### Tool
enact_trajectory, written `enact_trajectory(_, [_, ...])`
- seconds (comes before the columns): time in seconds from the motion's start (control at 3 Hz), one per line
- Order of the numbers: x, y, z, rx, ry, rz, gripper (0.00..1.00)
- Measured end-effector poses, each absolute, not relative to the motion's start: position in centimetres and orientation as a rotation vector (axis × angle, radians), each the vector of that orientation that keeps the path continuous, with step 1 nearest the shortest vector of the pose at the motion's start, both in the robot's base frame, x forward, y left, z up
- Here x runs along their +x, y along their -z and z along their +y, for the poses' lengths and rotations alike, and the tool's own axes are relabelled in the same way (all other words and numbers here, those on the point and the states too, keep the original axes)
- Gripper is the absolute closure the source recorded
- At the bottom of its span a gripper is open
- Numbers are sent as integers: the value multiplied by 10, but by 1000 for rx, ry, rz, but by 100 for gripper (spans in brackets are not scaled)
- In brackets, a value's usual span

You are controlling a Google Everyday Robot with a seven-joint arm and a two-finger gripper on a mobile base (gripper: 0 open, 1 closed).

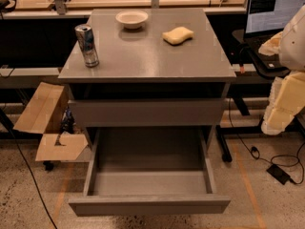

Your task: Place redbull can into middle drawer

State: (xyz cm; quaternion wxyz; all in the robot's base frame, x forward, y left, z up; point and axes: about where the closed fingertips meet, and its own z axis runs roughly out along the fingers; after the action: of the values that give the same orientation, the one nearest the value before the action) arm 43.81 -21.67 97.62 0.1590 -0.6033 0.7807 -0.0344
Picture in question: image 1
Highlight closed grey top drawer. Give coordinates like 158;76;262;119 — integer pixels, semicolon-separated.
69;98;224;127

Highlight yellow sponge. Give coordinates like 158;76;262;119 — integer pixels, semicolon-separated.
162;27;194;45

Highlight open cardboard box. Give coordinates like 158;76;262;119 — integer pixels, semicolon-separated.
13;82;91;162

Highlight black floor cable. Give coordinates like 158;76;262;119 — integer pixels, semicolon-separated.
0;108;59;229

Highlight open grey middle drawer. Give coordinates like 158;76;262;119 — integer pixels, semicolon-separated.
69;127;231;216

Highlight grey drawer cabinet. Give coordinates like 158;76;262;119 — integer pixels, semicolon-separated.
59;9;235;141

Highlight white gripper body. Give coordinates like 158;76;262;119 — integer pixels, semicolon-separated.
261;72;305;135

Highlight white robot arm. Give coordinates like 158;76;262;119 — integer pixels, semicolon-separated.
258;5;305;135

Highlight silver redbull can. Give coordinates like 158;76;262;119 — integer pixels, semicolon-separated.
74;24;99;68

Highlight black power cable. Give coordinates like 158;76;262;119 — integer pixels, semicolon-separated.
227;97;305;186

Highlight black laptop stand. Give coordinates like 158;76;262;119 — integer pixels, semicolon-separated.
216;30;290;162

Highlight black headphones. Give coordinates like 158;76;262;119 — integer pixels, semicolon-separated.
0;0;17;12

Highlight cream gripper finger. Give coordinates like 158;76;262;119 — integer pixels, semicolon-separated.
258;32;282;56

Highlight white ceramic bowl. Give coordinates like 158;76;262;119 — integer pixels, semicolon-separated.
115;10;149;30

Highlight black laptop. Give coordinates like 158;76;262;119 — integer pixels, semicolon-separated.
242;0;305;71

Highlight black power adapter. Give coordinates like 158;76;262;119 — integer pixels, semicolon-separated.
267;164;291;184

